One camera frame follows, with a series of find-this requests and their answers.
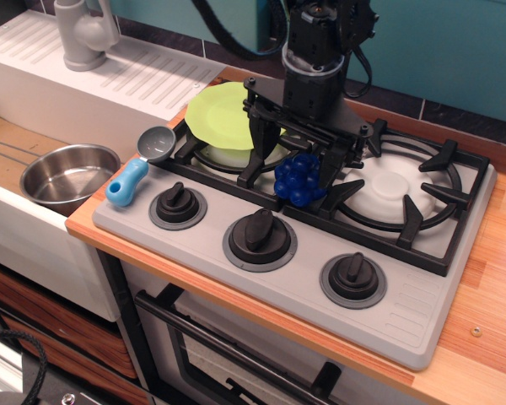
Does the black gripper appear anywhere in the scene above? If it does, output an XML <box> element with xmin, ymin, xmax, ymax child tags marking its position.
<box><xmin>244</xmin><ymin>62</ymin><xmax>372</xmax><ymax>192</ymax></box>

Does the blue toy blueberry cluster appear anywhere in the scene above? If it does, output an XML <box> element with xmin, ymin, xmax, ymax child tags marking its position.
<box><xmin>274</xmin><ymin>154</ymin><xmax>326</xmax><ymax>208</ymax></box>

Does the grey spoon with blue handle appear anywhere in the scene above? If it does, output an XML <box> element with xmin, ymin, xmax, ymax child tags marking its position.
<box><xmin>105</xmin><ymin>127</ymin><xmax>176</xmax><ymax>207</ymax></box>

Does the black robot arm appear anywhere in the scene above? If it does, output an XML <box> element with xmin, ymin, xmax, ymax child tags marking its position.
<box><xmin>237</xmin><ymin>1</ymin><xmax>378</xmax><ymax>188</ymax></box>

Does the light green plate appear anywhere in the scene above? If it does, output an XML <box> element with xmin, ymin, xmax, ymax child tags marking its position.
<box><xmin>185</xmin><ymin>82</ymin><xmax>287</xmax><ymax>151</ymax></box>

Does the stainless steel pot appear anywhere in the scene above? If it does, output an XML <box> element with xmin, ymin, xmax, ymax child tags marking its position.
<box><xmin>0</xmin><ymin>142</ymin><xmax>121</xmax><ymax>217</ymax></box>

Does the black left burner grate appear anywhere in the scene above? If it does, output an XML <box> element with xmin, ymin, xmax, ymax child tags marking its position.
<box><xmin>156</xmin><ymin>97</ymin><xmax>321</xmax><ymax>212</ymax></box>

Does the black burner grate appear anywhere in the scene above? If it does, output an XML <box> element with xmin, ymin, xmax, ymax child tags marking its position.
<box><xmin>156</xmin><ymin>97</ymin><xmax>321</xmax><ymax>212</ymax></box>
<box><xmin>283</xmin><ymin>129</ymin><xmax>496</xmax><ymax>277</ymax></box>

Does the white left burner cap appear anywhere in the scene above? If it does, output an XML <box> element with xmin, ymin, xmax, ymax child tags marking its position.
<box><xmin>186</xmin><ymin>134</ymin><xmax>299</xmax><ymax>175</ymax></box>

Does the white burner cap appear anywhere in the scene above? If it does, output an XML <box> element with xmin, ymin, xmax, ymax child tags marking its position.
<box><xmin>186</xmin><ymin>134</ymin><xmax>299</xmax><ymax>175</ymax></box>
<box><xmin>343</xmin><ymin>154</ymin><xmax>449</xmax><ymax>224</ymax></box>

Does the white right burner cap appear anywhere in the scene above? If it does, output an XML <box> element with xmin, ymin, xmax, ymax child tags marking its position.
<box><xmin>343</xmin><ymin>154</ymin><xmax>449</xmax><ymax>224</ymax></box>

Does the black middle stove knob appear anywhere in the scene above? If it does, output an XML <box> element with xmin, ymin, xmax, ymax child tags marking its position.
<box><xmin>223</xmin><ymin>208</ymin><xmax>298</xmax><ymax>273</ymax></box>

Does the black stove knob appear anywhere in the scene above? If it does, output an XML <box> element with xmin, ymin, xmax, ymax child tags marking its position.
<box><xmin>320</xmin><ymin>252</ymin><xmax>387</xmax><ymax>310</ymax></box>
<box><xmin>148</xmin><ymin>181</ymin><xmax>207</xmax><ymax>231</ymax></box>
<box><xmin>223</xmin><ymin>208</ymin><xmax>298</xmax><ymax>273</ymax></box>

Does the black right burner grate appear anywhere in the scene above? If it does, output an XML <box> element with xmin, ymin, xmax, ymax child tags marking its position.
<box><xmin>283</xmin><ymin>129</ymin><xmax>496</xmax><ymax>277</ymax></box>

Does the black left stove knob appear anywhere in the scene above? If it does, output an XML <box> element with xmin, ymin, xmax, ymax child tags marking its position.
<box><xmin>148</xmin><ymin>181</ymin><xmax>207</xmax><ymax>231</ymax></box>

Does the black right stove knob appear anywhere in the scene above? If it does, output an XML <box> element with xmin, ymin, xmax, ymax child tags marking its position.
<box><xmin>320</xmin><ymin>252</ymin><xmax>387</xmax><ymax>310</ymax></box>

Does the grey toy stove top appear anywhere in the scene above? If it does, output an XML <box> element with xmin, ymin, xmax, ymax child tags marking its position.
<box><xmin>91</xmin><ymin>96</ymin><xmax>498</xmax><ymax>372</ymax></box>

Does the grey toy faucet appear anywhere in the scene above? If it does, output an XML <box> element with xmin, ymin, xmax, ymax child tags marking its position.
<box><xmin>54</xmin><ymin>0</ymin><xmax>120</xmax><ymax>72</ymax></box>

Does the wooden drawer front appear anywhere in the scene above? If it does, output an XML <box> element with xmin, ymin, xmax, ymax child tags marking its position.
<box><xmin>0</xmin><ymin>265</ymin><xmax>149</xmax><ymax>404</ymax></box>

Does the black oven door handle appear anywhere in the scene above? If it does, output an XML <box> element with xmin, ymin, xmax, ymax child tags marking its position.
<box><xmin>134</xmin><ymin>286</ymin><xmax>342</xmax><ymax>404</ymax></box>

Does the black braided cable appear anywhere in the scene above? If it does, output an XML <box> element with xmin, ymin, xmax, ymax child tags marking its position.
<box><xmin>0</xmin><ymin>329</ymin><xmax>48</xmax><ymax>405</ymax></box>

